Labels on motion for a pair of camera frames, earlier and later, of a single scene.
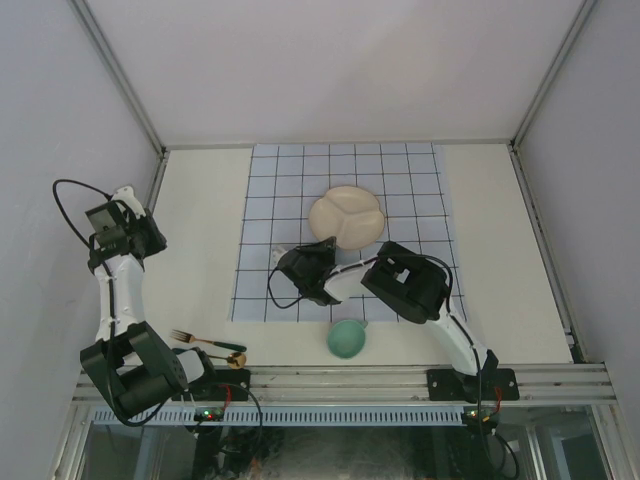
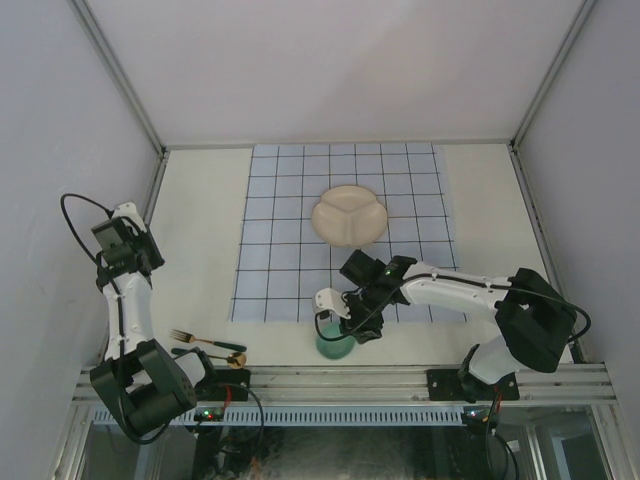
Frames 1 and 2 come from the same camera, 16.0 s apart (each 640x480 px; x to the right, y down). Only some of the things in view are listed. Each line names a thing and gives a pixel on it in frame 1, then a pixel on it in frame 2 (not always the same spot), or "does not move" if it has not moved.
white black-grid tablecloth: (283, 182) does not move
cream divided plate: (352, 215) does not move
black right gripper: (325, 249) -> (354, 324)
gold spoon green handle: (235, 360) does not move
